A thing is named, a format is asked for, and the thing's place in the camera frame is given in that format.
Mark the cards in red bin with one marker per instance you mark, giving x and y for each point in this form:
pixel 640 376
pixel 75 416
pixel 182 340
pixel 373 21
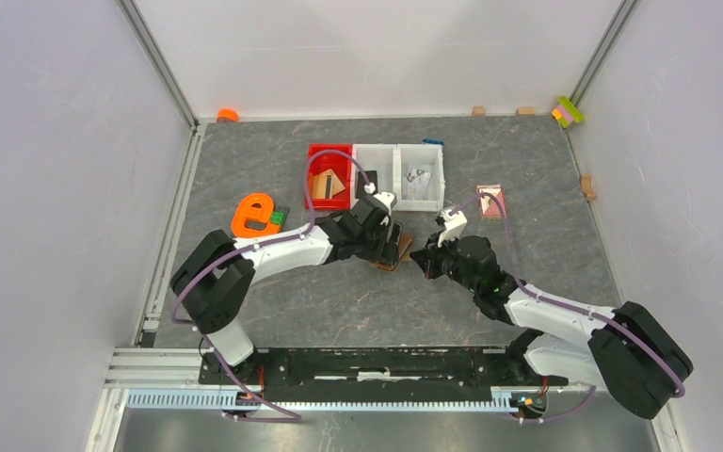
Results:
pixel 327 185

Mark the white plastic bin left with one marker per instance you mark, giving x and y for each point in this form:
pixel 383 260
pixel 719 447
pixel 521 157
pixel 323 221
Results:
pixel 382 162

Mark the cards in white bin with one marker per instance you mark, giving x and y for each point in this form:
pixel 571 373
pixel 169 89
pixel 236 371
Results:
pixel 416 184

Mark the playing card box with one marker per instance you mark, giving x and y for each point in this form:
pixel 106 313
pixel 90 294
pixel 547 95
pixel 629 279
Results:
pixel 492 202

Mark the brown leather card holder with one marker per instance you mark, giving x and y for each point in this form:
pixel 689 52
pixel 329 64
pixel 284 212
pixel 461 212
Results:
pixel 399 252

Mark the green toy block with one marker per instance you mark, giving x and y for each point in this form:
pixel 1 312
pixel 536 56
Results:
pixel 278 217

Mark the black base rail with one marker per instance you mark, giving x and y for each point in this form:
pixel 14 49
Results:
pixel 386 374

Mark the red plastic bin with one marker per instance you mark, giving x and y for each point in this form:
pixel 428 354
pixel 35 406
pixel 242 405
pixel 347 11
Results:
pixel 342 166

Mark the wooden block left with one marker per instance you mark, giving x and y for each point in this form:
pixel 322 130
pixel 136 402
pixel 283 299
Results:
pixel 478 111

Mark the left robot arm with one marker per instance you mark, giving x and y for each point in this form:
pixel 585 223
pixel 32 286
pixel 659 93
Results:
pixel 212 283

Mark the white plastic bin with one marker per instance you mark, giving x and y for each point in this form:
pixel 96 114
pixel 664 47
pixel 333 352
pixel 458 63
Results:
pixel 382 162
pixel 423 156

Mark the wooden arch block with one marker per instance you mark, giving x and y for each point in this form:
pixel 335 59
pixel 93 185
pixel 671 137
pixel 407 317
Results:
pixel 586 184

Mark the wooden block middle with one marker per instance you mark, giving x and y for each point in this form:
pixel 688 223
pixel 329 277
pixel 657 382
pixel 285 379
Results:
pixel 526 111

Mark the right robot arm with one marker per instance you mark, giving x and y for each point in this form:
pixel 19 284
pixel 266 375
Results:
pixel 624 350

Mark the white plastic bin right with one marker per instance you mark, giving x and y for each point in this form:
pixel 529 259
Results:
pixel 423 156

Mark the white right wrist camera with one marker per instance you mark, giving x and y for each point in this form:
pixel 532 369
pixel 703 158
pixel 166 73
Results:
pixel 452 222

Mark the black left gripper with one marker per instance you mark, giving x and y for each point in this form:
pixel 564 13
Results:
pixel 377 253

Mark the colourful toy block stack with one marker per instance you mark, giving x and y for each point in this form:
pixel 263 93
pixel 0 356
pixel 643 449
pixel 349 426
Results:
pixel 566 113

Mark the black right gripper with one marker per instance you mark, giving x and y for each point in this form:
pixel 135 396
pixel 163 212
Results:
pixel 427 256

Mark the black card in bin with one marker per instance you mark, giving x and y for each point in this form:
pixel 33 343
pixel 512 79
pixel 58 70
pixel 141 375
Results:
pixel 366 183

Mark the orange tape dispenser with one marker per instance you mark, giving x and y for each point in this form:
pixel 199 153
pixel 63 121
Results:
pixel 253 217

